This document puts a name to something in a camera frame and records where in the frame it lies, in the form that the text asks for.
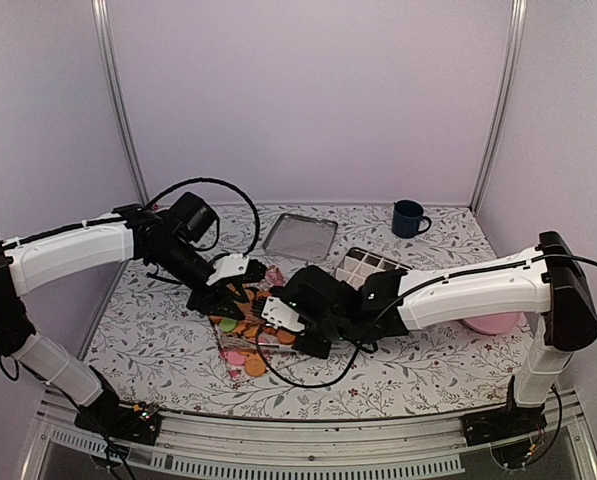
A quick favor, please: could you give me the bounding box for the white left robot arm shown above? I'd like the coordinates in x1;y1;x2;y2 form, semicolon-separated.
0;193;266;434

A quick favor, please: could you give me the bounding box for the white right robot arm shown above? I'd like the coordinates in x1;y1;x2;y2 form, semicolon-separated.
258;231;597;436

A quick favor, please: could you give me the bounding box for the pink divided cookie tin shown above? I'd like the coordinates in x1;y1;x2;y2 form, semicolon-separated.
334;247;410;289

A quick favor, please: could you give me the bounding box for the silver tin lid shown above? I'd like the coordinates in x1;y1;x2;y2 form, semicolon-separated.
263;213;338;263

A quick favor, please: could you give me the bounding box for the floral rectangular tray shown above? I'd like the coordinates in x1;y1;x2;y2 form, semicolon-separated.
208;265;308;383

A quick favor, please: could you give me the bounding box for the green sandwich cookie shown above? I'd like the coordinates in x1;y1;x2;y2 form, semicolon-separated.
219;318;238;333

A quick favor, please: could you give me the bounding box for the dark blue mug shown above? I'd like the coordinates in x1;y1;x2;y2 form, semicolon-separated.
391;200;432;239

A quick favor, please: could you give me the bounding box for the pink plate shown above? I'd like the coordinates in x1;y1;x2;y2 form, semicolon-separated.
462;312;521;336

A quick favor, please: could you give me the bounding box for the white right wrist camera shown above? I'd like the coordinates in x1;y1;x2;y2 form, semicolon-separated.
262;296;306;334

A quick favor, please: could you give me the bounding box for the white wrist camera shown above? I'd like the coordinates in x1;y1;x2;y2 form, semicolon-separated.
206;254;249;286
262;296;306;334

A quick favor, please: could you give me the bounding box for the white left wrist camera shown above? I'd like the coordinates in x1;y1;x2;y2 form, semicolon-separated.
206;254;249;286

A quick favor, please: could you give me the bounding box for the front aluminium rail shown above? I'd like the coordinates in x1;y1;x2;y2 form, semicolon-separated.
21;391;597;479

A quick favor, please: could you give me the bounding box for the left aluminium frame post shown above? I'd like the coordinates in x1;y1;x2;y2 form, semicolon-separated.
91;0;149;203

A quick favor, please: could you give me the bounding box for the aluminium frame post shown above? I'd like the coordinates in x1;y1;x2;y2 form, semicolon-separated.
469;0;528;217
91;0;149;203

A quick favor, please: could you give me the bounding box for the right aluminium frame post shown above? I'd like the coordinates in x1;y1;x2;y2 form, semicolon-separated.
469;0;528;217

